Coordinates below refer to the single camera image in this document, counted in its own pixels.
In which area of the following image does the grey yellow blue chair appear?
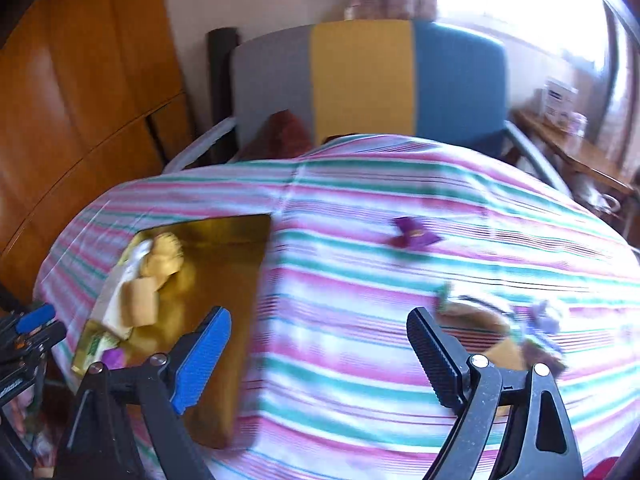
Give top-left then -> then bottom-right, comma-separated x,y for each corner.
162,19 -> 573,196

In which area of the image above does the white packet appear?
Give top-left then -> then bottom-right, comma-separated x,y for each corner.
122,239 -> 152,282

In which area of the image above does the red cloth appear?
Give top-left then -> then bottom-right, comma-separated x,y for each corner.
587,455 -> 626,480

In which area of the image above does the wooden side desk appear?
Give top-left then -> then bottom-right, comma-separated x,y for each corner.
512,109 -> 640,241

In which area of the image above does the wooden wardrobe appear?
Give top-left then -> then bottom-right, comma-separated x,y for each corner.
0,0 -> 198,306

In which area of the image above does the brown crumpled cloth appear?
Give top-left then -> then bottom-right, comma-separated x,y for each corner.
240,109 -> 313,161

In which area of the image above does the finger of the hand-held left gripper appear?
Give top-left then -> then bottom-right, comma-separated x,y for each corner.
0,303 -> 57,341
0,321 -> 67,366

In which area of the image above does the white printed carton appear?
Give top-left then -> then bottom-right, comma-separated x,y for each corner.
540,77 -> 580,123

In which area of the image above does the white cable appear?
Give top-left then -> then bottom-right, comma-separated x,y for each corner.
590,190 -> 621,216

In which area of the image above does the green packet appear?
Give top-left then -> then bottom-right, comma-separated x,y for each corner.
72,332 -> 123,373

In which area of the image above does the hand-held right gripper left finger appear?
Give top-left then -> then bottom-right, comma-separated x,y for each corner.
52,306 -> 233,480

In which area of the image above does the striped bed sheet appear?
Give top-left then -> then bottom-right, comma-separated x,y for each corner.
32,134 -> 640,480

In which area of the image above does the small cream carton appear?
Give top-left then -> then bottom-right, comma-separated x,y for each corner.
120,276 -> 160,328

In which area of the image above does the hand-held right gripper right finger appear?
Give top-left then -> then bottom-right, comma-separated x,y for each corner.
406,306 -> 586,480

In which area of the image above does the beige packet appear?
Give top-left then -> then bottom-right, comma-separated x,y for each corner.
89,255 -> 138,333

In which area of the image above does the brown box with flowers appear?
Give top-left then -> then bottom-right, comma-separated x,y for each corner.
435,282 -> 568,376

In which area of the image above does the gold tin box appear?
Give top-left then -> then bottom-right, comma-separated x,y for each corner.
70,212 -> 273,451

